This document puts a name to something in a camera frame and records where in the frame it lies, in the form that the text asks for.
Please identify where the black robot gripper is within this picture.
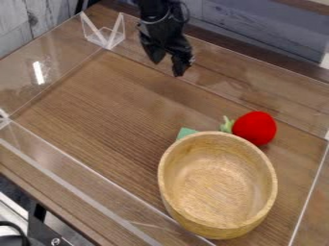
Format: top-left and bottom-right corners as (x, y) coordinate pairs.
(136, 0), (195, 77)

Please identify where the red plush strawberry toy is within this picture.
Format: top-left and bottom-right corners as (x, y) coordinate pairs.
(219, 111), (278, 146)

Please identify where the green flat object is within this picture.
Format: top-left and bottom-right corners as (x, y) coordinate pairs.
(176, 128), (196, 139)

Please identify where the wooden oval bowl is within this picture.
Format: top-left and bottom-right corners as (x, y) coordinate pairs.
(156, 131), (279, 239)

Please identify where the clear acrylic corner bracket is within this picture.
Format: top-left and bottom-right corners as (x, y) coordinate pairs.
(80, 12), (126, 50)

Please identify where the clear acrylic tray wall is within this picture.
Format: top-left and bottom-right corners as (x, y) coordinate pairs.
(0, 110), (214, 246)

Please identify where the black table leg bracket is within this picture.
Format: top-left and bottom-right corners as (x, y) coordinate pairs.
(27, 204), (73, 246)

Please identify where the black cable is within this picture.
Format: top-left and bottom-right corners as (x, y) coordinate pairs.
(0, 220), (31, 246)

